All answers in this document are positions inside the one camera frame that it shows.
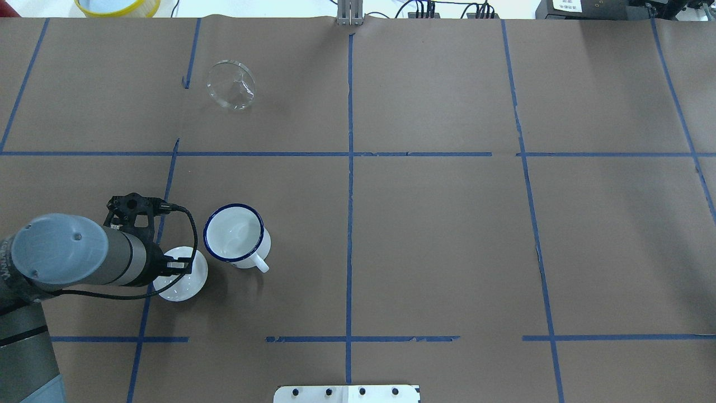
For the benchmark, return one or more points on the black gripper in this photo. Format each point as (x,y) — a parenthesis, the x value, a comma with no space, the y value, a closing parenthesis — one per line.
(151,267)

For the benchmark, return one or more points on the white ceramic lid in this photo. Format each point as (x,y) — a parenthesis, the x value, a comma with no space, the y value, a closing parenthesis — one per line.
(190,285)

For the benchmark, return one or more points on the clear plastic funnel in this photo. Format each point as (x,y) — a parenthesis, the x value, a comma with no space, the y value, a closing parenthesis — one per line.
(231,84)

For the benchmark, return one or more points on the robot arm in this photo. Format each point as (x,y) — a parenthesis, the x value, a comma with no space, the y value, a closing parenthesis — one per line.
(54,255)

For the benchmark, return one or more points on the white enamel mug blue rim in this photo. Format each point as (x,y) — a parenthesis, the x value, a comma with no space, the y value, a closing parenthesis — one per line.
(236,234)

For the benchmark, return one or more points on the yellow rimmed blue bowl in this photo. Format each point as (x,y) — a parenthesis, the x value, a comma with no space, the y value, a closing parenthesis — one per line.
(118,9)

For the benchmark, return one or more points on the brown paper table mat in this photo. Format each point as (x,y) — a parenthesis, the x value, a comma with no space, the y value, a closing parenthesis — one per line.
(499,211)

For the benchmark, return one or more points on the black computer box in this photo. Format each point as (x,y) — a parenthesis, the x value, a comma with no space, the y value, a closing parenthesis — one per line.
(591,10)

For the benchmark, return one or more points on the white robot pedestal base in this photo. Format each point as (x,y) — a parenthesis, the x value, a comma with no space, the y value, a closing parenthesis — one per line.
(348,393)

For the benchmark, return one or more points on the aluminium frame post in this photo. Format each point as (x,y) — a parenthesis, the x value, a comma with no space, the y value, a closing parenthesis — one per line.
(350,12)

